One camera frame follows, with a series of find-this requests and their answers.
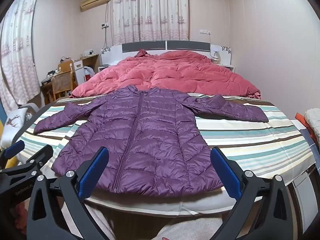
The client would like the white and grey headboard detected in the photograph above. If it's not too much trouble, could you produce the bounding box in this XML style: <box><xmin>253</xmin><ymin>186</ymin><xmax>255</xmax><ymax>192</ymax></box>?
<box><xmin>100</xmin><ymin>40</ymin><xmax>235</xmax><ymax>73</ymax></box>

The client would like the white printed window curtain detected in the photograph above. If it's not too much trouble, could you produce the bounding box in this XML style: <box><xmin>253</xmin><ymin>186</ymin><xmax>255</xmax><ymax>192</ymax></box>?
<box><xmin>112</xmin><ymin>0</ymin><xmax>189</xmax><ymax>44</ymax></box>

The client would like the white quilted cloth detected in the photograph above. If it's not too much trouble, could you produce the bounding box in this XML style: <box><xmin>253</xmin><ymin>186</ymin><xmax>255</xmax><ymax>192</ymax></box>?
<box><xmin>304</xmin><ymin>108</ymin><xmax>320</xmax><ymax>153</ymax></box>

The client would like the striped bed sheet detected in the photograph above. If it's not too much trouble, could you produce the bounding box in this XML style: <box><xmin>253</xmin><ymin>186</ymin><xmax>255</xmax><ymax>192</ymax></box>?
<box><xmin>12</xmin><ymin>94</ymin><xmax>317</xmax><ymax>200</ymax></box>

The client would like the wooden cabinet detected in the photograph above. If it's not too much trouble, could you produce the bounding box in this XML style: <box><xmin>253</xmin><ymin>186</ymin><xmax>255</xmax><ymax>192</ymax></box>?
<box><xmin>81</xmin><ymin>54</ymin><xmax>99</xmax><ymax>71</ymax></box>

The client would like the red comforter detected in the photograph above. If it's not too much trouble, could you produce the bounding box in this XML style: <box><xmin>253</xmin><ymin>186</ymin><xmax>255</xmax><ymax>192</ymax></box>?
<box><xmin>69</xmin><ymin>49</ymin><xmax>262</xmax><ymax>100</ymax></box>

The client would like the wooden chair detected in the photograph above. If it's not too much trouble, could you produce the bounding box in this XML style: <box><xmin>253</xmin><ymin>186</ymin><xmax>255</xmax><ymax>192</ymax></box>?
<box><xmin>58</xmin><ymin>60</ymin><xmax>75</xmax><ymax>73</ymax></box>
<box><xmin>51</xmin><ymin>70</ymin><xmax>75</xmax><ymax>100</ymax></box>

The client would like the white printed side curtain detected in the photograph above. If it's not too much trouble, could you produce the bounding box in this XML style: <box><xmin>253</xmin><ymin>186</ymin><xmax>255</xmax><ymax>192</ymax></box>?
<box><xmin>0</xmin><ymin>0</ymin><xmax>42</xmax><ymax>105</ymax></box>

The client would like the white bedside lamp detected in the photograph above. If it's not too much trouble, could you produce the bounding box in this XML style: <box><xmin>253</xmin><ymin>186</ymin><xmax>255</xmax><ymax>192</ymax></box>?
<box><xmin>210</xmin><ymin>48</ymin><xmax>221</xmax><ymax>63</ymax></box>

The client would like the deer print pillow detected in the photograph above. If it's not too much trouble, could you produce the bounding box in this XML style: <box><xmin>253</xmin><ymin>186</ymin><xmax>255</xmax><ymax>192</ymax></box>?
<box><xmin>0</xmin><ymin>107</ymin><xmax>28</xmax><ymax>148</ymax></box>

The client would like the wooden desk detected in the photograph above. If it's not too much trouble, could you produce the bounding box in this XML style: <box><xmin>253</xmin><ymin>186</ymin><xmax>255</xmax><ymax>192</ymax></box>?
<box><xmin>41</xmin><ymin>73</ymin><xmax>58</xmax><ymax>103</ymax></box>

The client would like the purple down jacket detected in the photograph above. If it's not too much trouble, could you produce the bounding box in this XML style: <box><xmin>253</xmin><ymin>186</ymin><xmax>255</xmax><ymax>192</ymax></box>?
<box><xmin>33</xmin><ymin>85</ymin><xmax>269</xmax><ymax>197</ymax></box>

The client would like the orange cloth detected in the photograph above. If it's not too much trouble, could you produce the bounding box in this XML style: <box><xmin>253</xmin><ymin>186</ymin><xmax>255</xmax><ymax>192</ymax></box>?
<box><xmin>295</xmin><ymin>113</ymin><xmax>318</xmax><ymax>140</ymax></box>

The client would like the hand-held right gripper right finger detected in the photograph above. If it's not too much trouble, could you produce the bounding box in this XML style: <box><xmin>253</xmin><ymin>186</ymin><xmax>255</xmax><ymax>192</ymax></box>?
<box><xmin>210</xmin><ymin>146</ymin><xmax>294</xmax><ymax>240</ymax></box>

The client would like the white plastic bag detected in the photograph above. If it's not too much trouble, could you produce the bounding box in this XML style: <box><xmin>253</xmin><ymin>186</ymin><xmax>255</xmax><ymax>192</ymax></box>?
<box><xmin>83</xmin><ymin>66</ymin><xmax>95</xmax><ymax>80</ymax></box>

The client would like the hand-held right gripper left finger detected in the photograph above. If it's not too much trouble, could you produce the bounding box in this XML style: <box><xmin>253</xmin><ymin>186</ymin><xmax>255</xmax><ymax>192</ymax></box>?
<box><xmin>26</xmin><ymin>146</ymin><xmax>110</xmax><ymax>240</ymax></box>

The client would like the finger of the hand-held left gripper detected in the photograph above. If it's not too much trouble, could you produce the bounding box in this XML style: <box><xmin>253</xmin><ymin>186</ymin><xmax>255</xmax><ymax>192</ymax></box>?
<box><xmin>15</xmin><ymin>144</ymin><xmax>54</xmax><ymax>178</ymax></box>
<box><xmin>0</xmin><ymin>140</ymin><xmax>25</xmax><ymax>168</ymax></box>

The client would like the white cabinet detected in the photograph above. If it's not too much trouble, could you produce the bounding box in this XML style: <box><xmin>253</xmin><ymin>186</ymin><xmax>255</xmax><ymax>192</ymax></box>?
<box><xmin>74</xmin><ymin>59</ymin><xmax>87</xmax><ymax>85</ymax></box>

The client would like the wall air conditioner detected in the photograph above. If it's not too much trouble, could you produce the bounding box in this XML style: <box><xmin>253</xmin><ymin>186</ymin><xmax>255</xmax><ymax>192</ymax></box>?
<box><xmin>80</xmin><ymin>0</ymin><xmax>111</xmax><ymax>12</ymax></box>

